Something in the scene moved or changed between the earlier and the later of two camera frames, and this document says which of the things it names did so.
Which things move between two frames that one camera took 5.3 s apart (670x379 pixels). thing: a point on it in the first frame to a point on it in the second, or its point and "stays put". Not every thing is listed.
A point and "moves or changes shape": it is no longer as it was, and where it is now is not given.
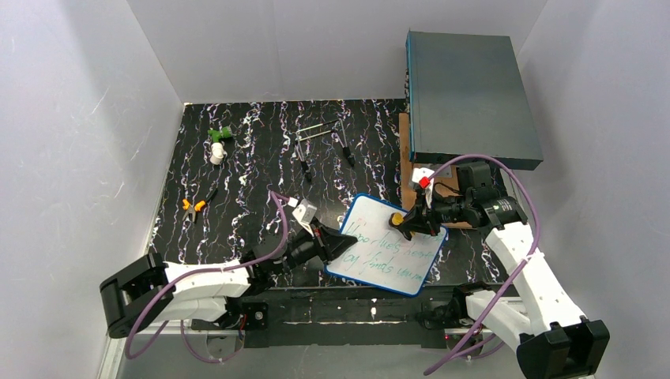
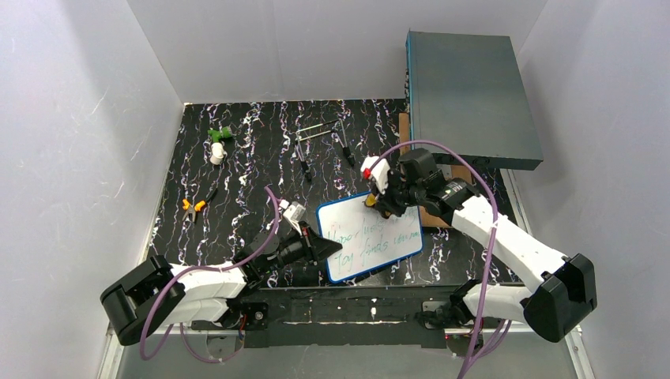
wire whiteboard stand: [335, 126] stays put
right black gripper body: [430, 215] to [390, 193]
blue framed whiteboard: [384, 257] moves or changes shape
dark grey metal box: [466, 95] stays put
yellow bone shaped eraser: [397, 219] to [370, 200]
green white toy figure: [217, 151] stays put
